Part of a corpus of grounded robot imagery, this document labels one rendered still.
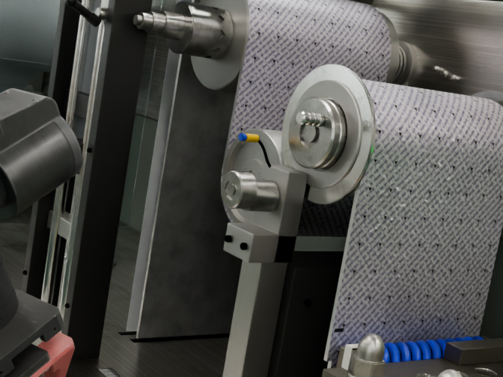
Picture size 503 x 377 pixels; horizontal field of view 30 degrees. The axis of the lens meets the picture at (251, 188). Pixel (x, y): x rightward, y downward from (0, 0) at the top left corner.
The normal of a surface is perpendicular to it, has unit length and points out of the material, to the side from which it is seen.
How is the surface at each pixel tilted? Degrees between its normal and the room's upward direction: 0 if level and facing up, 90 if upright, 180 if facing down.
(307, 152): 90
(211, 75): 90
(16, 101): 25
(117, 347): 0
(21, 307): 30
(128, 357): 0
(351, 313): 90
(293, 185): 90
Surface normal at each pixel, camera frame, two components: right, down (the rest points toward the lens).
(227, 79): -0.80, -0.04
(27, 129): 0.78, 0.22
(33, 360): -0.15, -0.83
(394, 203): 0.57, 0.22
